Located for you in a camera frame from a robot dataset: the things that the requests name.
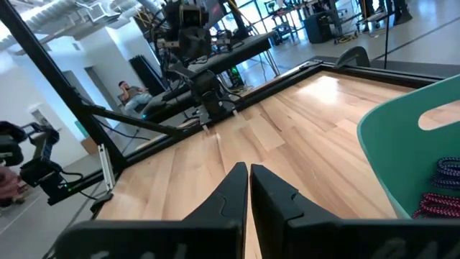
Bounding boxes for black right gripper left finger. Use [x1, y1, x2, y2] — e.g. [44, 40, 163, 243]
[53, 161, 250, 259]

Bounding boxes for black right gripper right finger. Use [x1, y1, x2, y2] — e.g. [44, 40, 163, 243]
[250, 163, 460, 259]

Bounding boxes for red braided USB-C cable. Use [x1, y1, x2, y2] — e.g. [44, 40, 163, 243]
[412, 192, 460, 219]

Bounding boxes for navy white braided USB-C cable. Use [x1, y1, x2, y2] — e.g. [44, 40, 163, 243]
[431, 156, 460, 191]

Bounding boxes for black device white label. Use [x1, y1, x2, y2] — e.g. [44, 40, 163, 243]
[215, 29, 235, 48]
[156, 37, 180, 50]

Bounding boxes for black desk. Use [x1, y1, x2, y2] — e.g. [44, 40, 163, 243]
[143, 30, 278, 124]

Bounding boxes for desktop computer green light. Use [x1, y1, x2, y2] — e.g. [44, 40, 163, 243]
[229, 66, 246, 88]

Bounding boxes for black folded panel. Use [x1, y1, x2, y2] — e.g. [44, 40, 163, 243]
[129, 54, 167, 96]

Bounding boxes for person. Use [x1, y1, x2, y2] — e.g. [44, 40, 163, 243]
[118, 81, 154, 113]
[359, 0, 413, 27]

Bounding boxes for black computer tower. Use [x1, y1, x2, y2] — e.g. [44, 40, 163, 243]
[304, 10, 334, 45]

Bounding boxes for teal plastic bin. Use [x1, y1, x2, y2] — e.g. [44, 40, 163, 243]
[356, 73, 460, 220]

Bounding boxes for grey table clamp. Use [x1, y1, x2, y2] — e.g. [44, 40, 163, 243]
[333, 45, 372, 70]

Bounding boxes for thin black pole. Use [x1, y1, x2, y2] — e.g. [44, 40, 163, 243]
[383, 0, 392, 70]

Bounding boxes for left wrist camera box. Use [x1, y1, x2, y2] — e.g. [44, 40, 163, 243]
[179, 4, 210, 28]

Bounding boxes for white aluminium bracket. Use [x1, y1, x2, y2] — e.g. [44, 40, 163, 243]
[97, 143, 117, 192]

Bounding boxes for black metal rig frame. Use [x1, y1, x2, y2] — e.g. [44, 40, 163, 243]
[0, 0, 446, 217]

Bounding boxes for yellow coiled floor cable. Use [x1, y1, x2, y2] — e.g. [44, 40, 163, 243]
[336, 32, 359, 45]

